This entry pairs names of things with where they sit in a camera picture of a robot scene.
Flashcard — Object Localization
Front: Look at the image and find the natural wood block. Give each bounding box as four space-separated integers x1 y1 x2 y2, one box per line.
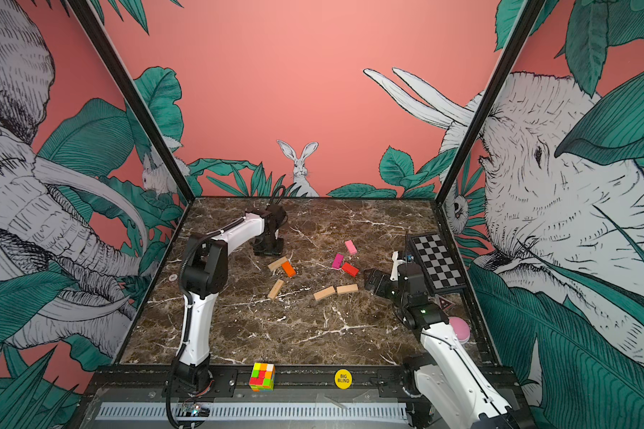
336 284 359 295
314 286 336 300
268 257 288 272
268 279 284 300

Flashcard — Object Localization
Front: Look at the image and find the orange block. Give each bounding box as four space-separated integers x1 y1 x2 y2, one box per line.
281 262 296 277

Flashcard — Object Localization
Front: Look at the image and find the pink block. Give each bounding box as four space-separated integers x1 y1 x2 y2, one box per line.
345 240 358 255

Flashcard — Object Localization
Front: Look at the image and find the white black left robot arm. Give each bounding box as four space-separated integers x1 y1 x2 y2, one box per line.
169 185 287 395

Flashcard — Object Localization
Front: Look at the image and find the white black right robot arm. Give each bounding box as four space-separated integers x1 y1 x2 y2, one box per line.
363 258 519 428

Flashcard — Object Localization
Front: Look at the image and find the red block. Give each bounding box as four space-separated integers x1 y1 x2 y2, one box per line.
342 263 360 277

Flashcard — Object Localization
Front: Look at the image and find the magenta block centre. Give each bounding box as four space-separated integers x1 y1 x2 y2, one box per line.
332 253 345 270

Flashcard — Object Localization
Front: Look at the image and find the black white checkerboard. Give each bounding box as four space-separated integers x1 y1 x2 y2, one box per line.
406 232 466 294

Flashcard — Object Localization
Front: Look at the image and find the small triangle warning sign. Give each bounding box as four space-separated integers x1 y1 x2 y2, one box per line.
436 296 455 311

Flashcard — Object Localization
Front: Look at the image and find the pink round button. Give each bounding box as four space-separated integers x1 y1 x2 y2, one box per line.
449 316 472 344

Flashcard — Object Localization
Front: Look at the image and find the yellow big blind chip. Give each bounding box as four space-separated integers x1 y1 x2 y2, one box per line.
334 368 353 390

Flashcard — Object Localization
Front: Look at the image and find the colourful puzzle cube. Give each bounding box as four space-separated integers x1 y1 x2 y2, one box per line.
249 362 275 391

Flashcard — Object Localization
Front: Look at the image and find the small circuit board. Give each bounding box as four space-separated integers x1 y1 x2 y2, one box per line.
177 403 210 418

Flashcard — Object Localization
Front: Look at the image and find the white ventilation grille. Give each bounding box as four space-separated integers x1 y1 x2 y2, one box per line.
95 402 409 423

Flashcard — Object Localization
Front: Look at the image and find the black front rail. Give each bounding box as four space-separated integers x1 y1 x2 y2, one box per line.
85 364 522 400

